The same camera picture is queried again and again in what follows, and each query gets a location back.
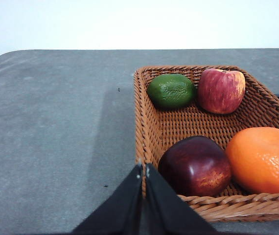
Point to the green lime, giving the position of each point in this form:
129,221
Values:
171,91

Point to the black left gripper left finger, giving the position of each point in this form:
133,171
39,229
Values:
120,214

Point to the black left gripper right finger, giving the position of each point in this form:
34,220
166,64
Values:
166,213

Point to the dark red apple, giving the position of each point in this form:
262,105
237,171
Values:
195,166

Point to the red yellow apple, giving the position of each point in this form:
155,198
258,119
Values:
220,91

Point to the orange tangerine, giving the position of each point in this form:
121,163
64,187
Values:
252,156

